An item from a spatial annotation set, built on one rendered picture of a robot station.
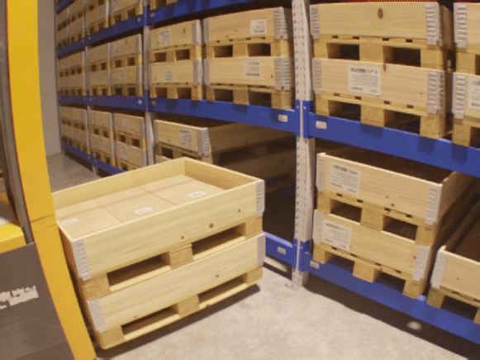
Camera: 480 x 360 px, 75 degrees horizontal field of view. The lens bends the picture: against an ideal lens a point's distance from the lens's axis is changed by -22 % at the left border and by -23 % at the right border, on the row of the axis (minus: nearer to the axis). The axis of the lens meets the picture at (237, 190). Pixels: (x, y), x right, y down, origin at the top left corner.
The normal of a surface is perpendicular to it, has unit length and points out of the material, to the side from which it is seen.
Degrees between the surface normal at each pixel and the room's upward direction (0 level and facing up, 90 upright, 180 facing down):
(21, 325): 90
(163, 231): 90
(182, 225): 90
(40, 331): 90
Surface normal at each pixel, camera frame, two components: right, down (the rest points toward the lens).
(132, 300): 0.66, 0.23
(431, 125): -0.76, 0.23
